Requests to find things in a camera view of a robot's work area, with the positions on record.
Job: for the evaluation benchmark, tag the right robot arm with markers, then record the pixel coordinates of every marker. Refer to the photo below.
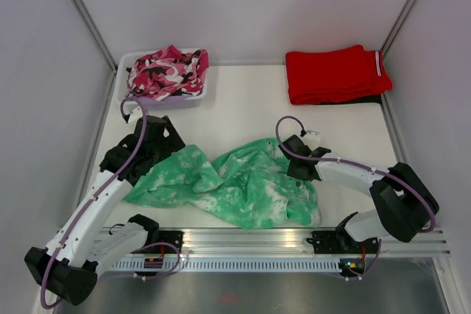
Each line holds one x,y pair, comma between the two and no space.
403,206

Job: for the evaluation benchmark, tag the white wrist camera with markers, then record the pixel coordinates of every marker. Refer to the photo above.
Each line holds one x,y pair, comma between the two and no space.
132,114
311,138

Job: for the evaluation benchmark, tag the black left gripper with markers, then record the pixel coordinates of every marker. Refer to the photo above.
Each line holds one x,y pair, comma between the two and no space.
171,143

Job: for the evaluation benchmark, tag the green tie-dye trousers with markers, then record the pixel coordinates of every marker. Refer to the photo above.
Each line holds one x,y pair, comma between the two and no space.
248,187

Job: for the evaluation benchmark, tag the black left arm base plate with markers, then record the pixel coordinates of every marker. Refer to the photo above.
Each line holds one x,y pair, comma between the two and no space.
173,237

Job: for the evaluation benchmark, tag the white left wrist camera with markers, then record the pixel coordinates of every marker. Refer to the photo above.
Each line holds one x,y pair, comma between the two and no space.
132,114

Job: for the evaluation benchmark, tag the slotted cable duct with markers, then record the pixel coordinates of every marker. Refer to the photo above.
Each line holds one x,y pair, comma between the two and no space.
226,264

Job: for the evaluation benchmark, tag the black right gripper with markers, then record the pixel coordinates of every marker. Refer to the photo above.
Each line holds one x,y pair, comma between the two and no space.
292,171

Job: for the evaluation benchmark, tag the aluminium mounting rail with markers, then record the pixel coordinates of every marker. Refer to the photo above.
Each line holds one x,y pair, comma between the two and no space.
290,242

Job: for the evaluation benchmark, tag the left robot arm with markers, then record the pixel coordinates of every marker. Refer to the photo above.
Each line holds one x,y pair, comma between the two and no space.
71,263

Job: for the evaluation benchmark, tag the red folded trousers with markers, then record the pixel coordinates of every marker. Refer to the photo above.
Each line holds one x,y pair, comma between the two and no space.
335,76

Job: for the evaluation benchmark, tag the lilac garment in basket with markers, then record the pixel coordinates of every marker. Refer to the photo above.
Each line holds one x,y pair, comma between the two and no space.
174,101

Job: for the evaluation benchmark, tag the white perforated laundry basket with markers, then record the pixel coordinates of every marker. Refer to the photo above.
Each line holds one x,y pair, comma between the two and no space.
126,61

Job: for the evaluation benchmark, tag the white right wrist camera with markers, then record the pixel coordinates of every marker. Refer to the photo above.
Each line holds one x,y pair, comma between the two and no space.
311,138

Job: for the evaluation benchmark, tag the black folded garment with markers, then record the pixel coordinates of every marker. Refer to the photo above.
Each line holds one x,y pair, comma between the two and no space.
360,100

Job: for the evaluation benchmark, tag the pink camouflage trousers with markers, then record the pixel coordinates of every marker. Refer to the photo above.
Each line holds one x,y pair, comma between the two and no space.
168,72

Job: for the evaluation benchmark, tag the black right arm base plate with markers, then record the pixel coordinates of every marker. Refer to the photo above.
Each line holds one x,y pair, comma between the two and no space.
333,242

